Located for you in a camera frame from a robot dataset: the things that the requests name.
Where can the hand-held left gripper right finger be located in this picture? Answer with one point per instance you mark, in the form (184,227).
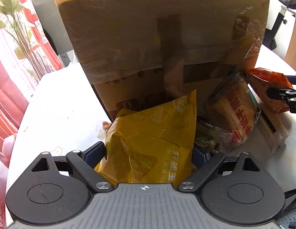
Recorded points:
(200,156)

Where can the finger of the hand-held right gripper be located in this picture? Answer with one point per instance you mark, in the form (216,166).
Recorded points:
(286,97)
(293,79)

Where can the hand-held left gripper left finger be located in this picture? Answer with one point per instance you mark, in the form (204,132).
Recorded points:
(96,151)

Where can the orange snack bag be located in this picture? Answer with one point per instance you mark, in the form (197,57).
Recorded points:
(265,85)

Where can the yellow corn chip bag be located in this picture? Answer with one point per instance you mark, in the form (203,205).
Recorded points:
(148,143)

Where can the brown cardboard box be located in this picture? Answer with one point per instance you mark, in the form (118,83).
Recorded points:
(157,40)

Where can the small green snack packet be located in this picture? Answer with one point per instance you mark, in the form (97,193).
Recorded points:
(207,137)

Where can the small pink snack packet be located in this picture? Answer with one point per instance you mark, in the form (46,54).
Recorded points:
(106,126)

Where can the round wooden panel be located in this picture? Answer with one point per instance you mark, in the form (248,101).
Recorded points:
(294,45)

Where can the white cracker packet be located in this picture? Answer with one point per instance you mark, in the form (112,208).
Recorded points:
(274,131)

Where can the exercise bike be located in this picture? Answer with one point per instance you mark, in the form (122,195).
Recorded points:
(278,21)

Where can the red patterned curtain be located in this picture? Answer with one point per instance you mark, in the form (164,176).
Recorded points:
(9,95)

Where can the artificial plant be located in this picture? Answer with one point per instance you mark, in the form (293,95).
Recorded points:
(21,28)

